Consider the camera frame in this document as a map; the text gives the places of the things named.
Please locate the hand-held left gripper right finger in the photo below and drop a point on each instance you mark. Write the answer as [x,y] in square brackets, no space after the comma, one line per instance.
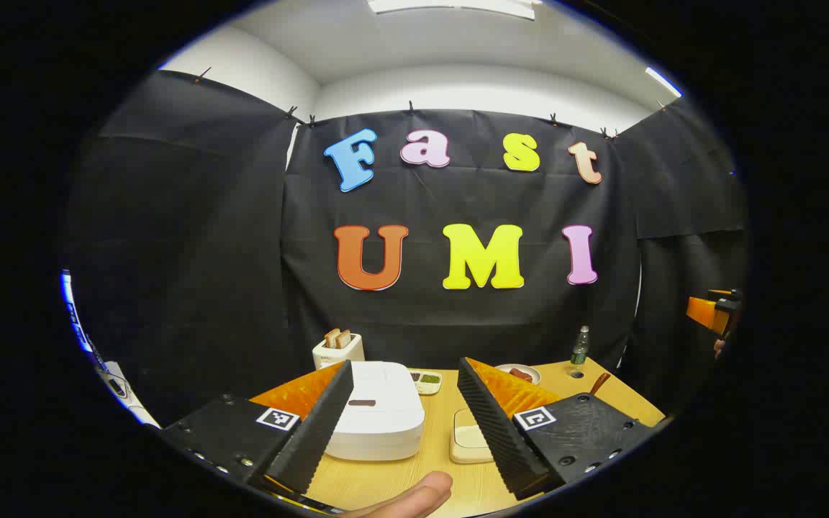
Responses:
[494,432]

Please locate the cream rice container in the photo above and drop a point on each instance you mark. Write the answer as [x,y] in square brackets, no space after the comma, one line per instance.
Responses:
[468,455]

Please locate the toast slice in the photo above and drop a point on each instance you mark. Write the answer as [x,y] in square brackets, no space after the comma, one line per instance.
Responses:
[332,338]
[345,339]

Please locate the clear plastic water bottle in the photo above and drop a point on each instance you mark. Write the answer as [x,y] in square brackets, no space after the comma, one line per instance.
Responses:
[579,352]

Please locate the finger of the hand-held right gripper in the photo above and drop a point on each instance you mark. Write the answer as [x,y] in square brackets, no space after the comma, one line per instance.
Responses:
[702,309]

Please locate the small ceiling light panel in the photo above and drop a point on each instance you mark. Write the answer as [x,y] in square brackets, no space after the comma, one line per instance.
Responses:
[663,80]

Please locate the large ceiling light panel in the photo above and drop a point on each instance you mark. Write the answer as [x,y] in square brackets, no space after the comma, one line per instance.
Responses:
[450,6]

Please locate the white side desk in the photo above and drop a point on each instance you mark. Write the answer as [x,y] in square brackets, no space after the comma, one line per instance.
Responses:
[130,406]

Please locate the computer monitor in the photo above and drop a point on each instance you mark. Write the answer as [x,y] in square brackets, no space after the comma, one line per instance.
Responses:
[73,309]

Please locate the black backdrop cloth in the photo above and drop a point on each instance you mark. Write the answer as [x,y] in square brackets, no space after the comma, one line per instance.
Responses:
[206,252]

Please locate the white toaster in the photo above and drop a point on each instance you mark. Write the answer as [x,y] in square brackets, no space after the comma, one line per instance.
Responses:
[339,356]

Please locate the white plate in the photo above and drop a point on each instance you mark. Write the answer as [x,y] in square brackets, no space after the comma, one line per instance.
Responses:
[529,379]

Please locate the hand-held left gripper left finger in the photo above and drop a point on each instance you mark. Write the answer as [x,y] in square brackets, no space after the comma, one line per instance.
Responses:
[321,432]

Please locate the white rice cooker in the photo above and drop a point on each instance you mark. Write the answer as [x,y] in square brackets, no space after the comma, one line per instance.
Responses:
[378,421]

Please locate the brown meat piece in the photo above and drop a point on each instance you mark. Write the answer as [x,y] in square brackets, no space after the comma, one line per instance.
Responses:
[520,374]

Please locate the white divided condiment tray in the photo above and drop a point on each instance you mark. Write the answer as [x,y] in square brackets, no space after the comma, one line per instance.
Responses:
[426,381]

